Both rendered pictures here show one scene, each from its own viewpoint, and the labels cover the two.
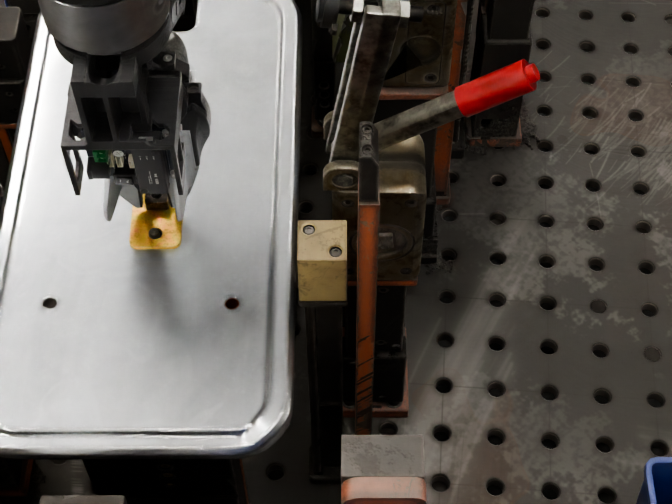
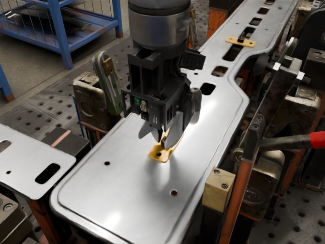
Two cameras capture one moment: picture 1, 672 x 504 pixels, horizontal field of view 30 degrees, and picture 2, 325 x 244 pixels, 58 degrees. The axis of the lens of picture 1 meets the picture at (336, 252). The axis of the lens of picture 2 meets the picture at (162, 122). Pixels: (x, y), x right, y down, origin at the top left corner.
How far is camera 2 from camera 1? 43 cm
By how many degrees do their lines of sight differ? 23
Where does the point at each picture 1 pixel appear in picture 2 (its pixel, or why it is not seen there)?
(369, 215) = (244, 168)
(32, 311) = (99, 163)
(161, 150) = (161, 106)
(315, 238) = (217, 176)
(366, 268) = (235, 198)
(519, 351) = not seen: outside the picture
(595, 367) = not seen: outside the picture
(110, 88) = (143, 62)
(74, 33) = (136, 30)
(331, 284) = (217, 201)
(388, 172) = (263, 163)
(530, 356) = not seen: outside the picture
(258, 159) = (211, 143)
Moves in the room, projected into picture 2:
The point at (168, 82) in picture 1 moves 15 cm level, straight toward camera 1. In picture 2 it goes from (177, 82) to (142, 160)
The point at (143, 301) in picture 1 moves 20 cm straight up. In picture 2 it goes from (140, 176) to (132, 74)
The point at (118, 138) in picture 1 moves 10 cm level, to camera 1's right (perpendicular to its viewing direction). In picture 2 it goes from (143, 92) to (215, 115)
